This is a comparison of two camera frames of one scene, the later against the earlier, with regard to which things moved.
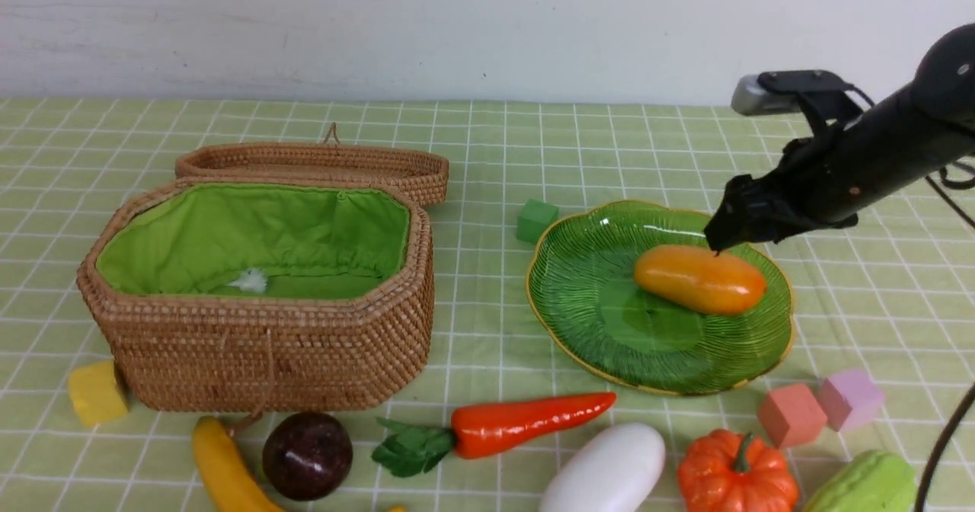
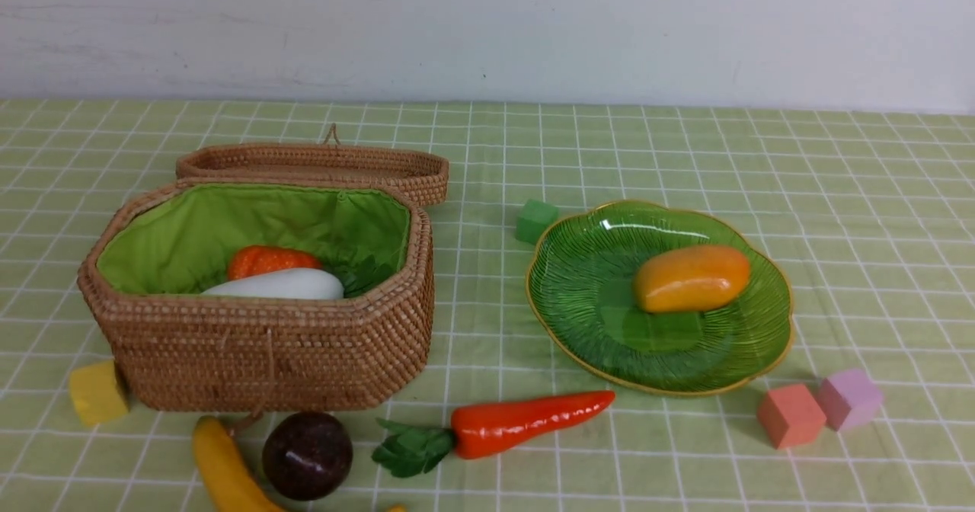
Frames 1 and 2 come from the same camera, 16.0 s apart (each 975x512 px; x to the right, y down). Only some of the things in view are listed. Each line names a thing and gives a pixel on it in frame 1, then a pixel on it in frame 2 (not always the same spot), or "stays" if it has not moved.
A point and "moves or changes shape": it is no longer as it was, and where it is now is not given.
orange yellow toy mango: x=694 y=276 moves or changes shape
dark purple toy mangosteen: x=307 y=456 stays
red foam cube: x=791 y=416 stays
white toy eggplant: x=610 y=472 -> x=281 y=283
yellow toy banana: x=232 y=485 stays
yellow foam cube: x=95 y=393 stays
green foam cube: x=533 y=217 stays
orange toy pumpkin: x=724 y=472 -> x=249 y=259
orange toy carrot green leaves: x=405 y=451 stays
